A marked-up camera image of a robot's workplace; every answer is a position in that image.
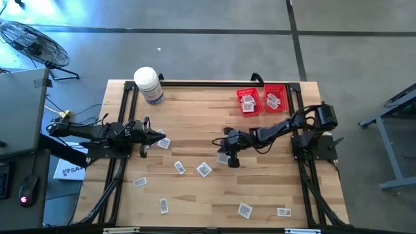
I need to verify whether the white bracket strip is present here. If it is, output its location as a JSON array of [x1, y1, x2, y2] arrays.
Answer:
[[284, 227, 322, 234], [102, 226, 141, 234]]

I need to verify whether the white wipes canister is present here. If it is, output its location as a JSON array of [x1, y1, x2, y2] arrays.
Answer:
[[133, 66, 166, 106]]

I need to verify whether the red plastic basket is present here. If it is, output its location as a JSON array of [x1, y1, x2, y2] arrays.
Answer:
[[263, 84, 290, 113], [236, 86, 265, 118]]

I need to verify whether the dark side desk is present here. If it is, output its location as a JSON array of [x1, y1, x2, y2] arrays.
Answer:
[[0, 149, 52, 230]]

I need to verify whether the black aluminium table frame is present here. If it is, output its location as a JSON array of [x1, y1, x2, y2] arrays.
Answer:
[[76, 71, 350, 228]]

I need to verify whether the black computer mouse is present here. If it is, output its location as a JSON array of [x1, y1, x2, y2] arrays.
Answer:
[[18, 174, 40, 208]]

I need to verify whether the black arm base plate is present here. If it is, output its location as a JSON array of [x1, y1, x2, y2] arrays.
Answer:
[[86, 139, 135, 160], [291, 135, 339, 162]]

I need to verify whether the black floor fan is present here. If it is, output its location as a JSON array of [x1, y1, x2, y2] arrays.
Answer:
[[0, 20, 81, 81]]

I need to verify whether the grey side desk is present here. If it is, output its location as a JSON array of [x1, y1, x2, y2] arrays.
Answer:
[[0, 67, 50, 159]]

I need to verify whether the black diagonal beam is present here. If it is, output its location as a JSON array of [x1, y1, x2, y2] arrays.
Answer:
[[38, 132, 90, 169]]

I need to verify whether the white printed cardboard box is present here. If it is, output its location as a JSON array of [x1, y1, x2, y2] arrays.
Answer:
[[53, 141, 88, 181]]

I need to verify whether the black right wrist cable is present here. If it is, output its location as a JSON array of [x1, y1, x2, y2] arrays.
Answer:
[[211, 138, 228, 154]]

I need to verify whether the grey metal stand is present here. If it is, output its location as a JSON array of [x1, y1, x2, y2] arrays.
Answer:
[[358, 83, 416, 191]]

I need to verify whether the white cable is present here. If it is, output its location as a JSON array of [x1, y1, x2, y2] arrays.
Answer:
[[44, 103, 64, 115]]

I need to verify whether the black lever handle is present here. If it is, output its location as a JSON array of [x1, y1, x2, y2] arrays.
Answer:
[[327, 136, 345, 151]]

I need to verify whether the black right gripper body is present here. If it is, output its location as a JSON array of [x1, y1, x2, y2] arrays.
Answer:
[[216, 127, 248, 169]]

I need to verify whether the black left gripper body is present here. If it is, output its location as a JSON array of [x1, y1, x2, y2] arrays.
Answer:
[[131, 116, 153, 159]]

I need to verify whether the black keyboard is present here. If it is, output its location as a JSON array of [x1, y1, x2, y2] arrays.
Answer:
[[0, 161, 14, 200]]

